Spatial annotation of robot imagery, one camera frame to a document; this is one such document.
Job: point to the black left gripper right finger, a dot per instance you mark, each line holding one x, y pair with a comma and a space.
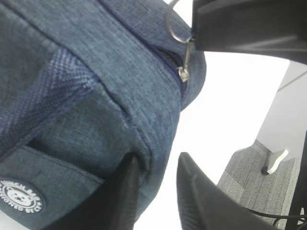
203, 206

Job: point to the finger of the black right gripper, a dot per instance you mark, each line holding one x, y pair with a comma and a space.
276, 28

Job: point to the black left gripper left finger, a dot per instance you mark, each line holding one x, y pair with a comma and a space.
113, 205

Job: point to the dark blue lunch bag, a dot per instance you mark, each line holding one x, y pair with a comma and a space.
83, 83

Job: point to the white table leg foot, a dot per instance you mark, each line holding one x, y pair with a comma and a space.
275, 159

